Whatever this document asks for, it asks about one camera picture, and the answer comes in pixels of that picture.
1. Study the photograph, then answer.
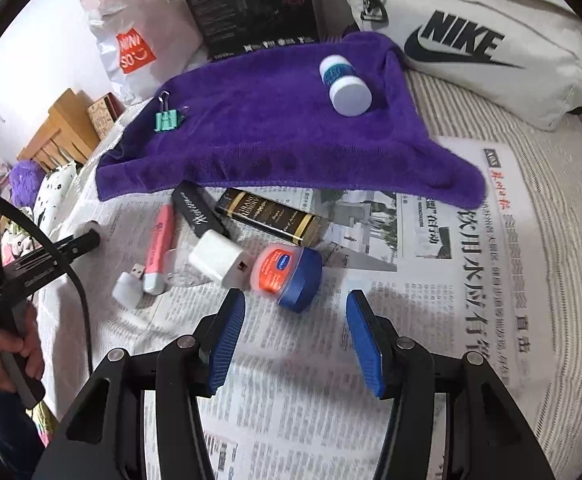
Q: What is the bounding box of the black headset box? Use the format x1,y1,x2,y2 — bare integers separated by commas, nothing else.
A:
173,0,322,63

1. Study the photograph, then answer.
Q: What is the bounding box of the white charger plug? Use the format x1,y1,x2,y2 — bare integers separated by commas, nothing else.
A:
188,230,250,291

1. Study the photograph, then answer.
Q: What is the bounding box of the newspaper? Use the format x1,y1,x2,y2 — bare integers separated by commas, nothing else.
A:
46,105,546,480

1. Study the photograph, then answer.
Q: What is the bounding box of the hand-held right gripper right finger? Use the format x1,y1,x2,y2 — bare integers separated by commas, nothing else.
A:
346,289,556,480

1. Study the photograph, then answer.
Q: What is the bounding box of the wooden furniture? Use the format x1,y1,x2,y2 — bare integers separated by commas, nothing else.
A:
17,89,102,171

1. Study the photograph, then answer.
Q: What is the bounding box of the white bottle with blue label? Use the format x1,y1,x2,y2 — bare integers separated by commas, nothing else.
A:
319,55,373,117

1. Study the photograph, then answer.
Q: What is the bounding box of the white usb stick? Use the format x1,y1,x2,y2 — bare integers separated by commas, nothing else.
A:
112,262,147,306

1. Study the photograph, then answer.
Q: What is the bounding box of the purple plush toy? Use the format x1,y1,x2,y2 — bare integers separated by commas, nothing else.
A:
10,160,46,206

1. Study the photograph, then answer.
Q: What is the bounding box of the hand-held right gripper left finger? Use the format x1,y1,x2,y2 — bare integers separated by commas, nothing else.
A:
31,287,247,480

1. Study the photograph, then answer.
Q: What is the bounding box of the floral patterned bedding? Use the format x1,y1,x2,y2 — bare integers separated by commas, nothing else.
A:
1,162,79,281

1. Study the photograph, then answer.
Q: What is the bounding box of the green binder clip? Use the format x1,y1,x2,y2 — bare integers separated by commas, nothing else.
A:
153,91,190,134

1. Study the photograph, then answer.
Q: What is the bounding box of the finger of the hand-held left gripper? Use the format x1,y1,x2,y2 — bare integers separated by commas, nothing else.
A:
1,231,101,291

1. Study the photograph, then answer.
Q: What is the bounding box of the white shopping bag orange logo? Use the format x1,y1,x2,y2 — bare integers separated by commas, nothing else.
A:
81,0,209,106

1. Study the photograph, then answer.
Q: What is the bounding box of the purple towel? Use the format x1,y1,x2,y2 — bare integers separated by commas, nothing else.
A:
95,31,486,209

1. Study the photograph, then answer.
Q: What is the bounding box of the patterned brown box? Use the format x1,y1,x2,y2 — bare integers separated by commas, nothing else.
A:
87,100,122,138

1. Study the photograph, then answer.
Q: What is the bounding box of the blue jar with orange lid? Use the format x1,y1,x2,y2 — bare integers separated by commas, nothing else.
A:
251,243,324,313

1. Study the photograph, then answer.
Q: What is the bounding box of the black slim cosmetic box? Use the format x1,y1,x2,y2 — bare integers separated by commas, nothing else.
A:
172,182,232,241

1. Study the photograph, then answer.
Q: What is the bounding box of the black cable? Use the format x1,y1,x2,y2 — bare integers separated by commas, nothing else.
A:
0,186,94,376

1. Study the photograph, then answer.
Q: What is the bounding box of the clear plastic cap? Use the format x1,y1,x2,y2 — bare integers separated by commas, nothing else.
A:
163,247,202,288

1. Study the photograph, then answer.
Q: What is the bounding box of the black and gold tube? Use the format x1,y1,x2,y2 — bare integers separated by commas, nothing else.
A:
214,188,329,248

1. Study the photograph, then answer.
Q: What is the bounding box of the white sports bag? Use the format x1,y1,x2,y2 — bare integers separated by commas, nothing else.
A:
346,0,582,132

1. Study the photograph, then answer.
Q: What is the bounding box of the pink earpick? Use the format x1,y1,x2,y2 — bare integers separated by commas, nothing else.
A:
142,204,176,296

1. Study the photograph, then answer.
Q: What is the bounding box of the person's left forearm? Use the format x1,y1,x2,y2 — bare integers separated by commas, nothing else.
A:
0,385,47,466

